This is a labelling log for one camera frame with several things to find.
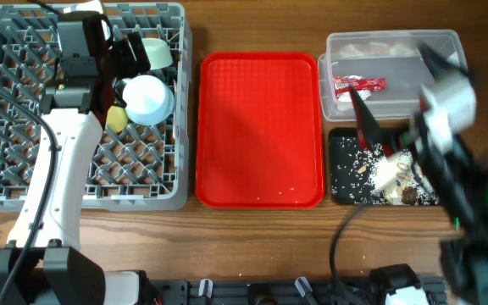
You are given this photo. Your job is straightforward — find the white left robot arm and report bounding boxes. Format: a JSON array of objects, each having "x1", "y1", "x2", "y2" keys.
[{"x1": 0, "y1": 10, "x2": 188, "y2": 304}]

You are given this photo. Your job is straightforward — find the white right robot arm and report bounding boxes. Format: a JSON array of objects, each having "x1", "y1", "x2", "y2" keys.
[{"x1": 359, "y1": 42, "x2": 488, "y2": 304}]

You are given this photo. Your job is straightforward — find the white napkin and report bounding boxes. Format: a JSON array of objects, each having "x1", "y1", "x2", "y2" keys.
[{"x1": 336, "y1": 90, "x2": 371, "y2": 111}]

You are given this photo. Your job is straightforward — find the red ketchup packet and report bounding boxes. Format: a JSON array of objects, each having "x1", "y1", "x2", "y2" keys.
[{"x1": 334, "y1": 75, "x2": 387, "y2": 96}]

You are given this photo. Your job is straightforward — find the clear plastic bin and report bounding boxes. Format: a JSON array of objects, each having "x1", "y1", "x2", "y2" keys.
[{"x1": 318, "y1": 30, "x2": 468, "y2": 122}]

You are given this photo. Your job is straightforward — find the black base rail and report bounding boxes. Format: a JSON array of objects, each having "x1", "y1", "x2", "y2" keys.
[{"x1": 141, "y1": 274, "x2": 446, "y2": 305}]

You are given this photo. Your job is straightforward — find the grey dishwasher rack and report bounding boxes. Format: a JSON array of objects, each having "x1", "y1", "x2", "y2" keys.
[{"x1": 0, "y1": 3, "x2": 192, "y2": 213}]

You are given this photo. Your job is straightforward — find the rice and meat leftovers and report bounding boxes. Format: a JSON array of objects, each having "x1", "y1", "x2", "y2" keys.
[{"x1": 331, "y1": 135, "x2": 439, "y2": 207}]

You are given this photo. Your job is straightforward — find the black waste tray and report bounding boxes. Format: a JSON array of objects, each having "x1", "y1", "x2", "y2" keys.
[{"x1": 327, "y1": 127, "x2": 440, "y2": 208}]

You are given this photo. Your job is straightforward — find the green bowl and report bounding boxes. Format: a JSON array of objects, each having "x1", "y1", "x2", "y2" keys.
[{"x1": 141, "y1": 38, "x2": 173, "y2": 70}]

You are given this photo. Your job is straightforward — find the red plastic tray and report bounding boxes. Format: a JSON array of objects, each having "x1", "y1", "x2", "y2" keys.
[{"x1": 195, "y1": 52, "x2": 325, "y2": 209}]

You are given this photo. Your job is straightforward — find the yellow plastic cup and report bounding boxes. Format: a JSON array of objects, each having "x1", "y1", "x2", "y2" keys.
[{"x1": 105, "y1": 105, "x2": 129, "y2": 133}]

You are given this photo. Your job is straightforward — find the light blue bowl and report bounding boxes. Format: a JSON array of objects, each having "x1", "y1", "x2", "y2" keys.
[{"x1": 122, "y1": 75, "x2": 175, "y2": 126}]

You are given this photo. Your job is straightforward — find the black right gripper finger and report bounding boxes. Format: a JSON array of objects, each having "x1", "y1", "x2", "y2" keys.
[
  {"x1": 349, "y1": 86, "x2": 382, "y2": 150},
  {"x1": 417, "y1": 42, "x2": 464, "y2": 80}
]

